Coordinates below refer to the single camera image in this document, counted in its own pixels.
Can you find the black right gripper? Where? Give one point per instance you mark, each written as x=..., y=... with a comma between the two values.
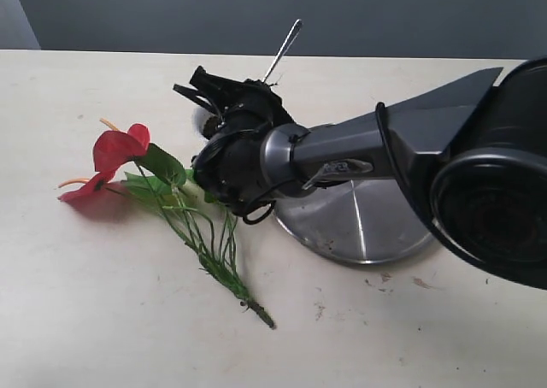
x=228, y=167

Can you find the red artificial anthurium flower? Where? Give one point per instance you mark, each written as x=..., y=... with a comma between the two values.
x=128, y=164

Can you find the silver metal spoon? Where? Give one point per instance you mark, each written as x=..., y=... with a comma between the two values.
x=285, y=46

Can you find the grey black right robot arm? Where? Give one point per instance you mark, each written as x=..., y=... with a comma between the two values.
x=469, y=158

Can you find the white scalloped flower pot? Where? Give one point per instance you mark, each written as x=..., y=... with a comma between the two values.
x=198, y=120

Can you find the round stainless steel plate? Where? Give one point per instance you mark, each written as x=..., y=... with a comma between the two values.
x=359, y=222

